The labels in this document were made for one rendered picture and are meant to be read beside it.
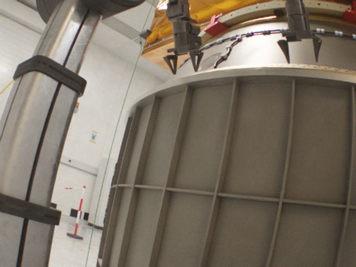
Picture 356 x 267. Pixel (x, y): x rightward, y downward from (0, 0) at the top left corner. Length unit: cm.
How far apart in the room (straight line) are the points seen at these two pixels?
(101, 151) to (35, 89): 899
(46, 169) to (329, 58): 94
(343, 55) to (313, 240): 65
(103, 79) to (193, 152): 877
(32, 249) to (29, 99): 22
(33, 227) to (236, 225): 60
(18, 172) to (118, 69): 969
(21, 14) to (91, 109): 370
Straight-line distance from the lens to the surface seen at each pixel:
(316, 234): 86
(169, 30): 214
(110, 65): 996
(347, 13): 147
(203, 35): 176
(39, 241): 47
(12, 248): 45
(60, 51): 50
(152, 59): 231
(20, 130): 45
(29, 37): 900
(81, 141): 913
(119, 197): 137
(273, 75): 95
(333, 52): 116
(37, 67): 47
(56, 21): 53
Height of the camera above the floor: 67
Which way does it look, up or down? 15 degrees up
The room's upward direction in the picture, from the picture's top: 12 degrees clockwise
